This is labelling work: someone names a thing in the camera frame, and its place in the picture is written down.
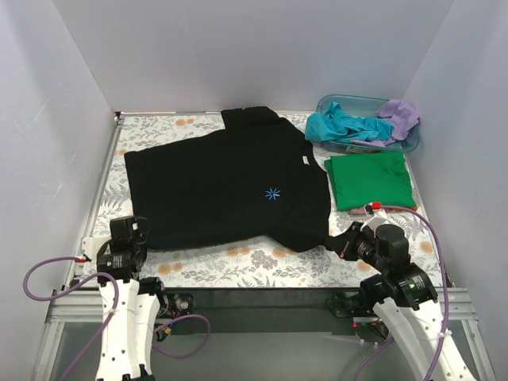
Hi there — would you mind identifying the black t shirt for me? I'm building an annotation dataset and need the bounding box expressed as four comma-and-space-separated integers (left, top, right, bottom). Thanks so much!
124, 106, 331, 252

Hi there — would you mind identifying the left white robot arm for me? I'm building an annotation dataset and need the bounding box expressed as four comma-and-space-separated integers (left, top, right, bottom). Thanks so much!
95, 229, 169, 380

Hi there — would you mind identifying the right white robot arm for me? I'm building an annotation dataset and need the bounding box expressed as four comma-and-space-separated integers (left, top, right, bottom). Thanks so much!
325, 222, 474, 380

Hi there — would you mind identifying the orange patterned folded cloth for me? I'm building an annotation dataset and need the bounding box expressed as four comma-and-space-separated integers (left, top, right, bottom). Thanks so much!
348, 206, 405, 216

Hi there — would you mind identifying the folded green t shirt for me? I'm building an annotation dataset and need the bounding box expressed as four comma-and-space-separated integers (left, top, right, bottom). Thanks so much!
325, 152, 416, 211

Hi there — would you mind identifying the floral table mat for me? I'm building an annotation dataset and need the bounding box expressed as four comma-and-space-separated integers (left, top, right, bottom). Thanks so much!
77, 113, 445, 289

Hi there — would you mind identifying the teal t shirt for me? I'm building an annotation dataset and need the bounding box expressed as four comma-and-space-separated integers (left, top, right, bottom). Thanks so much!
305, 102, 394, 144

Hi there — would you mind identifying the teal plastic basket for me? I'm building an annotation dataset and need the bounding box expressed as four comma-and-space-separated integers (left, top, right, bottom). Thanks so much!
315, 94, 420, 153

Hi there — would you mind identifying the lavender t shirt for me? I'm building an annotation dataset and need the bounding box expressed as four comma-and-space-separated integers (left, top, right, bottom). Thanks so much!
352, 99, 420, 147

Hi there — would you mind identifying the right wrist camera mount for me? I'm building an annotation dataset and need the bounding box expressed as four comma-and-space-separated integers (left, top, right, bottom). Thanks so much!
360, 202, 388, 232

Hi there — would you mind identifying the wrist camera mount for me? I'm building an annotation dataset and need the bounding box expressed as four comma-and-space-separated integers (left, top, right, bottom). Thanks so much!
81, 215, 148, 262
360, 202, 388, 232

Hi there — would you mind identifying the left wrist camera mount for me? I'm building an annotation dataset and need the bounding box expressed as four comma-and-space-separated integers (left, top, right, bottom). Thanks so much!
81, 215, 148, 262

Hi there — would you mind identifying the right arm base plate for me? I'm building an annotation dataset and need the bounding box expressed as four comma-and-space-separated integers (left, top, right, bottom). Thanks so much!
325, 291, 374, 318

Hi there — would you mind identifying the aluminium front rail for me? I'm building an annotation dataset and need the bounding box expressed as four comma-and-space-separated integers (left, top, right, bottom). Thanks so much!
44, 287, 476, 325

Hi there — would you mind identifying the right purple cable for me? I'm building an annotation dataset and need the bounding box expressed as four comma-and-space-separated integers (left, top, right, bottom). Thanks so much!
352, 205, 450, 381

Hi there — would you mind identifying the purple cable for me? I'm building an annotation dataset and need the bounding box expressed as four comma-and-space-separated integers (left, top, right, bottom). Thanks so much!
352, 205, 450, 381
23, 256, 212, 381

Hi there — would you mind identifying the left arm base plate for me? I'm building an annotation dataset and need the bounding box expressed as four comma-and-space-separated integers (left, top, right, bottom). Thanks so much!
157, 293, 194, 318

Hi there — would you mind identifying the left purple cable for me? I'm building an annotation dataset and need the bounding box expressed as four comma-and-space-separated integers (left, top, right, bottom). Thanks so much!
23, 256, 212, 381

